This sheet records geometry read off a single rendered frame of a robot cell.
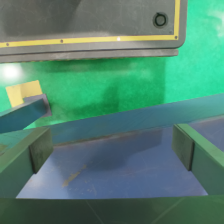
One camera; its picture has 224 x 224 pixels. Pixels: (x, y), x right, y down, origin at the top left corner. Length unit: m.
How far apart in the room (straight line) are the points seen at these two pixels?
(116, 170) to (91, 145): 0.04
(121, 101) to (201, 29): 0.50
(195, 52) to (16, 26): 0.74
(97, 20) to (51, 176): 0.41
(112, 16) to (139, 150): 0.39
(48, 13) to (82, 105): 0.46
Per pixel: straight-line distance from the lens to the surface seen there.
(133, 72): 0.81
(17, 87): 0.94
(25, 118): 0.72
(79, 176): 0.22
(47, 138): 0.16
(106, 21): 0.50
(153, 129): 0.19
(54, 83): 0.86
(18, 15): 0.57
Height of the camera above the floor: 0.80
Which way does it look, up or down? 75 degrees down
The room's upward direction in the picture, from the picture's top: 177 degrees counter-clockwise
